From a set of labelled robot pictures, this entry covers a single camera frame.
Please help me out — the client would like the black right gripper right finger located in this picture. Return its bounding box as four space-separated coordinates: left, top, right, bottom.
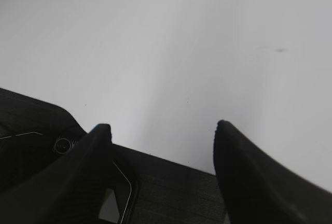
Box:
213 120 331 223

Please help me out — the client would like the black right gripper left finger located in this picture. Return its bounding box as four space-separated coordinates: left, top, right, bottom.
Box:
1 124 112 223

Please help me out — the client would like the black canvas tote bag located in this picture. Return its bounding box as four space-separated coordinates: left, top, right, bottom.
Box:
1 89 226 223

